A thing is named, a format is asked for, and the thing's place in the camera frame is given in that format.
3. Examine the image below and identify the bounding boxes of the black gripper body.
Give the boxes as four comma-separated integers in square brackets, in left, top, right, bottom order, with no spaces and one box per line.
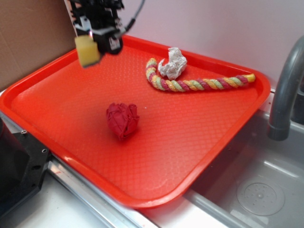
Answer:
[69,0,124,35]

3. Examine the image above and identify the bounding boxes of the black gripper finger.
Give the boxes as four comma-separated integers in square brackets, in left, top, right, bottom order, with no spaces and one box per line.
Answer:
[92,29,123,55]

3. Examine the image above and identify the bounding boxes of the yellow sponge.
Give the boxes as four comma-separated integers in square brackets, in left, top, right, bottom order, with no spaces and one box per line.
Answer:
[74,35,101,68]

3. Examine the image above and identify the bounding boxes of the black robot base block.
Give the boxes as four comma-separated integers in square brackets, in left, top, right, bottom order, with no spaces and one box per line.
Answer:
[0,120,50,218]

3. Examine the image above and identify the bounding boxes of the crumpled white paper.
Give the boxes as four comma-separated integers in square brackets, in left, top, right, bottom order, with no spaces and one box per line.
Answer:
[158,47,187,80]

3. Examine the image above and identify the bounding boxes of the brown cardboard panel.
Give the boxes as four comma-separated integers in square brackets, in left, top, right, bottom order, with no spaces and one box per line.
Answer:
[0,0,76,91]

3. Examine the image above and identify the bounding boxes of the crumpled red cloth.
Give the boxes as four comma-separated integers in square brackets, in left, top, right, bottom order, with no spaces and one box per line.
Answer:
[106,103,140,140]

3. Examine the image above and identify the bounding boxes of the red plastic tray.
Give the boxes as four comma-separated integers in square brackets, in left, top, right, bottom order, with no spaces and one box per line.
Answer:
[0,36,270,209]

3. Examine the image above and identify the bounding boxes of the grey faucet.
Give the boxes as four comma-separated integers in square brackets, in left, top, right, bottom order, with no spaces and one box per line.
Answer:
[267,37,304,141]

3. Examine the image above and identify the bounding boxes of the grey toy sink basin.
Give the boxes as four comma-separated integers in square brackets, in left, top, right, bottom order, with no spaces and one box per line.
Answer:
[184,111,304,228]

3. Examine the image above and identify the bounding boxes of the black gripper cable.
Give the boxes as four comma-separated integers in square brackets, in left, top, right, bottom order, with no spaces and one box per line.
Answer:
[123,0,146,33]

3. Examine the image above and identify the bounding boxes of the multicolour twisted rope toy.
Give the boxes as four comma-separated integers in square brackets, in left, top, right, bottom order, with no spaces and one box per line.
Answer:
[145,58,256,93]

